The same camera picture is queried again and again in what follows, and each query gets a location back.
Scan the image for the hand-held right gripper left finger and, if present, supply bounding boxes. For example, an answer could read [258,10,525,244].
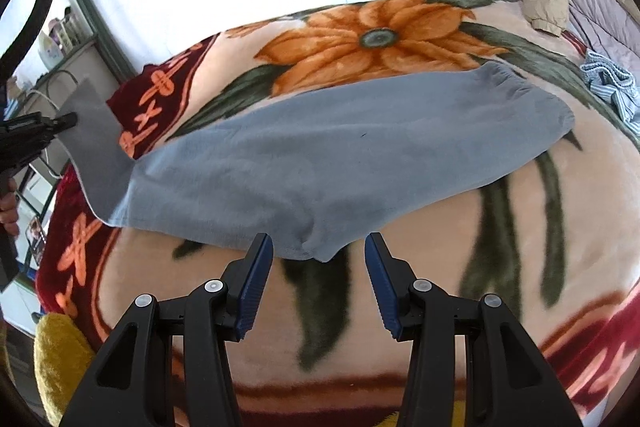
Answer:
[59,233,275,427]

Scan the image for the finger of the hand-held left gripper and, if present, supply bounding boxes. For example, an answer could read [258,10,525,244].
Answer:
[42,111,79,134]

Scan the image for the floral printed blanket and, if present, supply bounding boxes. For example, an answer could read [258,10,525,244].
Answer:
[35,0,640,427]

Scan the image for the green window frame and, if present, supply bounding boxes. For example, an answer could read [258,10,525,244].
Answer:
[54,0,137,84]

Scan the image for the yellow plush cushion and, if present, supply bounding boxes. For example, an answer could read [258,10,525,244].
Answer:
[32,312,97,427]

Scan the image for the blue striped cloth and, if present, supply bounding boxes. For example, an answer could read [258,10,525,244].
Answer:
[579,49,640,134]

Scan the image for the grey pants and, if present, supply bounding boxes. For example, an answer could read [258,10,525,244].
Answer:
[55,61,577,264]

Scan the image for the mauve quilt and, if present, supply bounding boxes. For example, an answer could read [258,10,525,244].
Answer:
[565,0,640,75]

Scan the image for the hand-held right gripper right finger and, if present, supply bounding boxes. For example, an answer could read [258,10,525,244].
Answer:
[364,232,586,427]

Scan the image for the group of small bottles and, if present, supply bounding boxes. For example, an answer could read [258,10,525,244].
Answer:
[37,6,97,70]

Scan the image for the person's left hand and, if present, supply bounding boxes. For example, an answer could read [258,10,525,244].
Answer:
[0,191,21,239]

